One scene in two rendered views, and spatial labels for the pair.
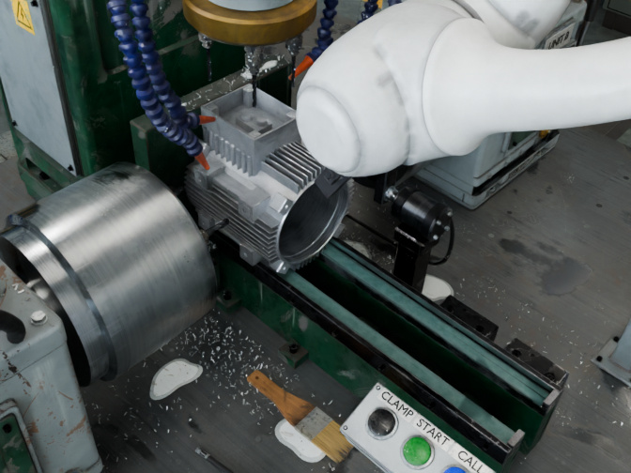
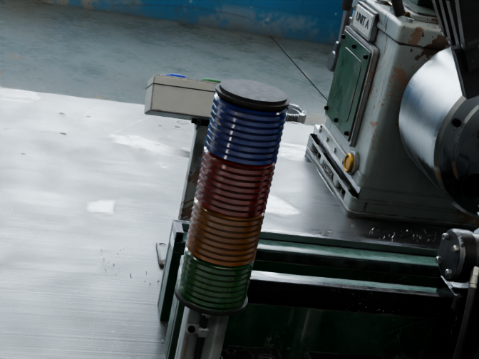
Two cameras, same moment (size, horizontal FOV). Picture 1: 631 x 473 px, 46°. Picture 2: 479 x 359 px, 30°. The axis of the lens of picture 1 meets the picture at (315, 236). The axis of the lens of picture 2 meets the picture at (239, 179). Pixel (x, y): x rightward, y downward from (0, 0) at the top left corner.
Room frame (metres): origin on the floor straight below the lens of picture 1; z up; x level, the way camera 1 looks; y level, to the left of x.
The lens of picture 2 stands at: (1.19, -1.08, 1.41)
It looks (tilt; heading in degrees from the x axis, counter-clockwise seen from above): 21 degrees down; 125
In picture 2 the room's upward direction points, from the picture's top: 12 degrees clockwise
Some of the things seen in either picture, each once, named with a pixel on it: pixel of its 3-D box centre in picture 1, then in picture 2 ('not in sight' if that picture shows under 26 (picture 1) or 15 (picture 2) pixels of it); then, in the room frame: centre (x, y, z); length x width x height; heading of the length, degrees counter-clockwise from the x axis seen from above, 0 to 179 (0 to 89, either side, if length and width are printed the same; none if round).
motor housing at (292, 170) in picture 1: (269, 190); not in sight; (0.92, 0.08, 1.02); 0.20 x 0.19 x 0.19; 49
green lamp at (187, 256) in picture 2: not in sight; (215, 273); (0.79, -0.53, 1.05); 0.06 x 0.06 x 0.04
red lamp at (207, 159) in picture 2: not in sight; (235, 177); (0.79, -0.53, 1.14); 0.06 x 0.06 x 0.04
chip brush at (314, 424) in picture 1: (299, 412); not in sight; (0.65, 0.01, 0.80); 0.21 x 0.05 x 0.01; 51
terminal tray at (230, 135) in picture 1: (252, 129); not in sight; (0.95, 0.11, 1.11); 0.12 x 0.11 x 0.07; 49
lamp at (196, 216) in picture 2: not in sight; (225, 226); (0.79, -0.53, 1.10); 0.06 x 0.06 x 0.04
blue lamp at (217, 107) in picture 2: not in sight; (246, 126); (0.79, -0.53, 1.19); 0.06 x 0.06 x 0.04
